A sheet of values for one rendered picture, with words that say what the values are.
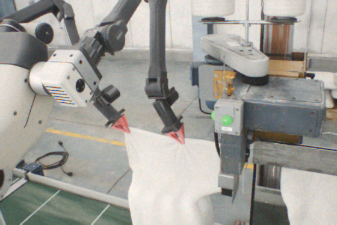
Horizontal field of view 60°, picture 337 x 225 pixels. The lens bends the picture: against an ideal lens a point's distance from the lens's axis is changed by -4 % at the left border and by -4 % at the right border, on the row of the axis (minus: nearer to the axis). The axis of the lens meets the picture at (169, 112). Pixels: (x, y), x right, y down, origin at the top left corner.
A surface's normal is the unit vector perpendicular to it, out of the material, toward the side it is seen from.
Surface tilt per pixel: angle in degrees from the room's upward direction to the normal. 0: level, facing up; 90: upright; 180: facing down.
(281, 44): 90
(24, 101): 90
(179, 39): 90
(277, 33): 90
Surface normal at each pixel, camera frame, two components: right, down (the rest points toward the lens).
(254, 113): -0.41, 0.40
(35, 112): 0.91, 0.11
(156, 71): -0.50, 0.03
